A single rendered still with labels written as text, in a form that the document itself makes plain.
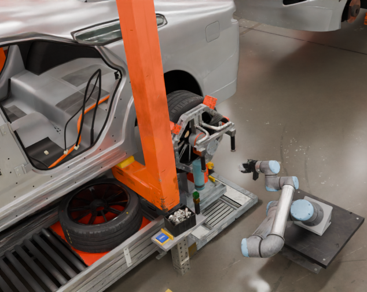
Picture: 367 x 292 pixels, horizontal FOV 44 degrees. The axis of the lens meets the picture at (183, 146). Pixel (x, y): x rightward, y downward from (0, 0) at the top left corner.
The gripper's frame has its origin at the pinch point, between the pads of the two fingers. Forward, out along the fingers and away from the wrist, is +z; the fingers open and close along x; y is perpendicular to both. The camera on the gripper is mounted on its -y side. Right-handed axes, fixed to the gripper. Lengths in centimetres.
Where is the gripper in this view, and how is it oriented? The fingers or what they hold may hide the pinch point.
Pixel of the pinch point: (239, 170)
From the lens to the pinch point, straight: 357.3
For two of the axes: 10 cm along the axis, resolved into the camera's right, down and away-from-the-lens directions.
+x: -6.6, 4.8, -5.7
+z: -6.3, 0.5, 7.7
